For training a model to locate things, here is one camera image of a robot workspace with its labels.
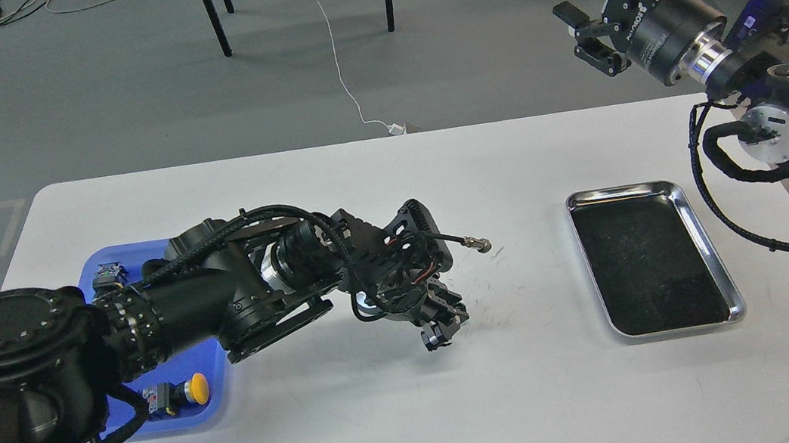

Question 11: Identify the white cable with plug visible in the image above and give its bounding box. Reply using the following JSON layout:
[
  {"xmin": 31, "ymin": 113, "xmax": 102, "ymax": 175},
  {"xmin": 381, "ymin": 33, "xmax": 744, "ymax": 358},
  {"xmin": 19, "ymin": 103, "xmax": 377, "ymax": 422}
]
[{"xmin": 309, "ymin": 0, "xmax": 408, "ymax": 145}]

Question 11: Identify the yellow push button switch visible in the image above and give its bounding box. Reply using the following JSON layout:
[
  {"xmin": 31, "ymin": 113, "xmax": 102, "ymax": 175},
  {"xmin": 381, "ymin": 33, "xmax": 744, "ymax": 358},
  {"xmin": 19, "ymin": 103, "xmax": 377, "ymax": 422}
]
[{"xmin": 139, "ymin": 372, "xmax": 211, "ymax": 420}]

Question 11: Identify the blue plastic tray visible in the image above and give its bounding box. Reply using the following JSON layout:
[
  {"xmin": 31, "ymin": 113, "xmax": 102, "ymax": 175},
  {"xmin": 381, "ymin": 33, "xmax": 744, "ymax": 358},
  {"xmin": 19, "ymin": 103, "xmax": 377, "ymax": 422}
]
[{"xmin": 79, "ymin": 238, "xmax": 228, "ymax": 440}]

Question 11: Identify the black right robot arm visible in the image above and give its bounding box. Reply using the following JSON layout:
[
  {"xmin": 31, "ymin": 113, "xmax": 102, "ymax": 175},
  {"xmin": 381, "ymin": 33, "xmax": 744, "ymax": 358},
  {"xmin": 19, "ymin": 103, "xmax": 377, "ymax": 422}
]
[{"xmin": 552, "ymin": 0, "xmax": 789, "ymax": 252}]

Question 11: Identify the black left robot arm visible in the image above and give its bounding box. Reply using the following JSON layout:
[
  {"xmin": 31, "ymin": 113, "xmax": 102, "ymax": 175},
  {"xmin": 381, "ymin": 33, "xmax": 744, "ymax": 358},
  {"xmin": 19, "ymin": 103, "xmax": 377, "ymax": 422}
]
[{"xmin": 0, "ymin": 199, "xmax": 491, "ymax": 443}]

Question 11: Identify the silver metal tray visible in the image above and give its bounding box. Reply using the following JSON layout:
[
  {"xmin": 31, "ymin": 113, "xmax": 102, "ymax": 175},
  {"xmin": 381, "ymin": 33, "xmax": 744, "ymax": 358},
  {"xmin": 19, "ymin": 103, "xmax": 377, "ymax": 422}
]
[{"xmin": 565, "ymin": 180, "xmax": 747, "ymax": 341}]

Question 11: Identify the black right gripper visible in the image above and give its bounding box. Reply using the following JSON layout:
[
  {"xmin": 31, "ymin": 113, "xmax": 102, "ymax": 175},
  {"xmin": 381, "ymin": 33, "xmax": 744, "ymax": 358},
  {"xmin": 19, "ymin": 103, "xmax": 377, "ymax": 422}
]
[{"xmin": 552, "ymin": 0, "xmax": 727, "ymax": 87}]

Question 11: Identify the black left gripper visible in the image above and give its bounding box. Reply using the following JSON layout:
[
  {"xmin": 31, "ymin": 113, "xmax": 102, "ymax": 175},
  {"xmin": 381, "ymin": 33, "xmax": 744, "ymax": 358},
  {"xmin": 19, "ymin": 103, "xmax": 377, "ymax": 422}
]
[{"xmin": 355, "ymin": 277, "xmax": 470, "ymax": 352}]

